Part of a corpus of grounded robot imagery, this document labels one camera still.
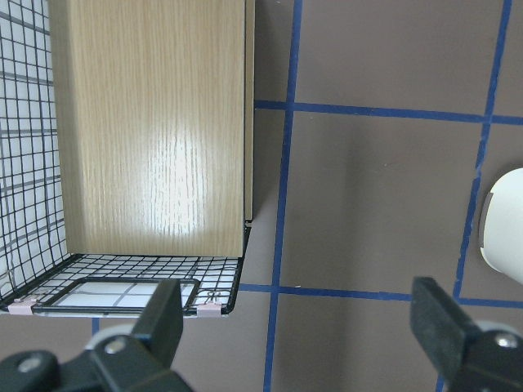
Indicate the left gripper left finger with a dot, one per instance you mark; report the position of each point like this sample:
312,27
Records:
160,325

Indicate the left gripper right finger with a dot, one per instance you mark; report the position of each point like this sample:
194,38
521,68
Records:
443,330

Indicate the cream white toaster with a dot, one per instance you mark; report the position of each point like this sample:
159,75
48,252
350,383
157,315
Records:
500,229

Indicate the wire basket with wooden box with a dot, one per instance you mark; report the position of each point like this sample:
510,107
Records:
126,154

